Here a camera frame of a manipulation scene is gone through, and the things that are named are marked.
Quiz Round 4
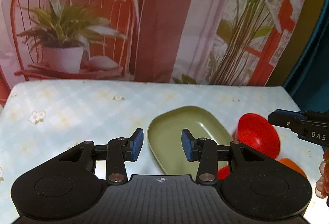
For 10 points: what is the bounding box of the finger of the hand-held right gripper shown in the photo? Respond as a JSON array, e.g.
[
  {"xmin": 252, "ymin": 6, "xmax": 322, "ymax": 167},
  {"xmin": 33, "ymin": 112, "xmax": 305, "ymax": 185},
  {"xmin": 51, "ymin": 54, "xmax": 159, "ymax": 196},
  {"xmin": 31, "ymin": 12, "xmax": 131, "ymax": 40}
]
[
  {"xmin": 300, "ymin": 110, "xmax": 329, "ymax": 123},
  {"xmin": 268, "ymin": 109, "xmax": 329, "ymax": 148}
]

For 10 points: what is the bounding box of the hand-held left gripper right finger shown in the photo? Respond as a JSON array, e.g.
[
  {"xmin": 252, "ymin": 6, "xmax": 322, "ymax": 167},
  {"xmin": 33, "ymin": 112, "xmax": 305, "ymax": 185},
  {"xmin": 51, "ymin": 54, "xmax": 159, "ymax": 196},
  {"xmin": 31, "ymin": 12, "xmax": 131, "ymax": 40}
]
[{"xmin": 181, "ymin": 129, "xmax": 271, "ymax": 186}]

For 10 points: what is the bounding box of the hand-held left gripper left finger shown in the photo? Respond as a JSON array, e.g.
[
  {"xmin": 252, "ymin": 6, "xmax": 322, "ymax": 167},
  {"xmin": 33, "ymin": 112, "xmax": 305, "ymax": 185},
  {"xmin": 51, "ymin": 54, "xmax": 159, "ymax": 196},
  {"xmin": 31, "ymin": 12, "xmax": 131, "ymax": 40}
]
[{"xmin": 59, "ymin": 128, "xmax": 144, "ymax": 186}]

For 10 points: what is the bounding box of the green rectangular plate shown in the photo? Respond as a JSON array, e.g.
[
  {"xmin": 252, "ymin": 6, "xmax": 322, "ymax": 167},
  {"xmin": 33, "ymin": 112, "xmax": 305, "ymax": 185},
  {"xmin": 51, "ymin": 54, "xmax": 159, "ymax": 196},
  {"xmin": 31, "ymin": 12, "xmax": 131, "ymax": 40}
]
[{"xmin": 147, "ymin": 106, "xmax": 234, "ymax": 175}]

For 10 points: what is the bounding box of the red bowl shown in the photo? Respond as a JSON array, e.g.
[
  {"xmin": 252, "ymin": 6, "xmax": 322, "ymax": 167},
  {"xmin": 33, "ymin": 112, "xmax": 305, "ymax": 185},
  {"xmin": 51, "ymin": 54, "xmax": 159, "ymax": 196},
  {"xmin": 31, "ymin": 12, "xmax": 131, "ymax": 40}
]
[
  {"xmin": 217, "ymin": 165, "xmax": 232, "ymax": 180},
  {"xmin": 233, "ymin": 113, "xmax": 281, "ymax": 159}
]

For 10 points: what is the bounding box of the person's right hand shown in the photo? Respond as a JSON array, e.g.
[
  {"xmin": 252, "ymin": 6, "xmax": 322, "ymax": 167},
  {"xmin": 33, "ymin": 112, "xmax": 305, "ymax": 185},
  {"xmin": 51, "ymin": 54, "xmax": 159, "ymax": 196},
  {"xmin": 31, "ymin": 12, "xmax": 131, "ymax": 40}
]
[{"xmin": 315, "ymin": 150, "xmax": 329, "ymax": 199}]

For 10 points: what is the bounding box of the orange bowl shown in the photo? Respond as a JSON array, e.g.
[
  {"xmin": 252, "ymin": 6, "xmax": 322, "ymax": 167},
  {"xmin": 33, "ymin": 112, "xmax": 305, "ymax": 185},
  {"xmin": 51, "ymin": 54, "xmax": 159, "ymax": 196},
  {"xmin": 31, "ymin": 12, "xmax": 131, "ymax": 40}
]
[{"xmin": 278, "ymin": 158, "xmax": 307, "ymax": 181}]

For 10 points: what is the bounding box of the teal curtain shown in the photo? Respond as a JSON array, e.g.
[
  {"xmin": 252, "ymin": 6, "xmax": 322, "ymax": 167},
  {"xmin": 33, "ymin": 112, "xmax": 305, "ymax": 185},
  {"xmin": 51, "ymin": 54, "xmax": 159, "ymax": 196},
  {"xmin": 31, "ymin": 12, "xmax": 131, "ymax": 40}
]
[{"xmin": 283, "ymin": 0, "xmax": 329, "ymax": 114}]

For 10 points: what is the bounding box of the floral checked tablecloth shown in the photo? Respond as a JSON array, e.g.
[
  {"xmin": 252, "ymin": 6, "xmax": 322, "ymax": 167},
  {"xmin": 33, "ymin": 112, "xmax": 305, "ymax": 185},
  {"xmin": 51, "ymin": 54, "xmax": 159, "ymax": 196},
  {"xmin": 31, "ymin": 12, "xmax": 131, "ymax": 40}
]
[{"xmin": 0, "ymin": 79, "xmax": 329, "ymax": 215}]

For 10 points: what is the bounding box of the printed plant backdrop cloth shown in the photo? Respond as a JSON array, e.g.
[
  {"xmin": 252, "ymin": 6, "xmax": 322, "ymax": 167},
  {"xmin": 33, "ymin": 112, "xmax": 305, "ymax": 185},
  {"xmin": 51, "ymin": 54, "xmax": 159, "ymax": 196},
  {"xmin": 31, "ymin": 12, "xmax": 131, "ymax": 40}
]
[{"xmin": 0, "ymin": 0, "xmax": 318, "ymax": 107}]

